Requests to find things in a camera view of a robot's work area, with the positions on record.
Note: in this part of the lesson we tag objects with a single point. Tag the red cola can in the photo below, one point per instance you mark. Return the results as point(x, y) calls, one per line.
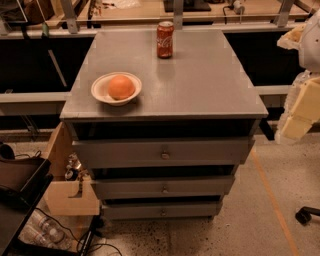
point(165, 31)

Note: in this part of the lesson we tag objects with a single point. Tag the black office chair wheel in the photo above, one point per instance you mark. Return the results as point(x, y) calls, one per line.
point(304, 215)

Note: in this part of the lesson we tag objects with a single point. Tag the grey drawer cabinet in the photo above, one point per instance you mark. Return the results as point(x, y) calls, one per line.
point(200, 92)

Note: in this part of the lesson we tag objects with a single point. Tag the top grey drawer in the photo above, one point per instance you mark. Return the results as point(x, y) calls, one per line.
point(129, 153)

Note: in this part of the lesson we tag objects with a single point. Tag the middle grey drawer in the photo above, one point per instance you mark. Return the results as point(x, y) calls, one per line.
point(162, 187)

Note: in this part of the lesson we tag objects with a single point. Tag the orange fruit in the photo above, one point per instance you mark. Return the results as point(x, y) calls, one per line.
point(120, 87)

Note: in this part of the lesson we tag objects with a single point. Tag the bottom grey drawer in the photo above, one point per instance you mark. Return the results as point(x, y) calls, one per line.
point(157, 211)

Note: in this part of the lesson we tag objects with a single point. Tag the grey metal shelf rail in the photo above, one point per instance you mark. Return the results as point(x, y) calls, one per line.
point(15, 104)

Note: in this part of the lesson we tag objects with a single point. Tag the clear plastic bottle on floor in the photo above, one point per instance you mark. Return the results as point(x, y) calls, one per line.
point(48, 226)

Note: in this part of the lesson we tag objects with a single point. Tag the black cart on left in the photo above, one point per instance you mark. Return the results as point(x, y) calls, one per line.
point(22, 184)

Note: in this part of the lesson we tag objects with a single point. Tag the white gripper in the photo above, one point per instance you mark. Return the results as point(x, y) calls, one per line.
point(311, 46)

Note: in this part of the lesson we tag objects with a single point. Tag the grey drawer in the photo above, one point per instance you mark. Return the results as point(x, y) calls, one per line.
point(157, 211)
point(129, 153)
point(162, 187)

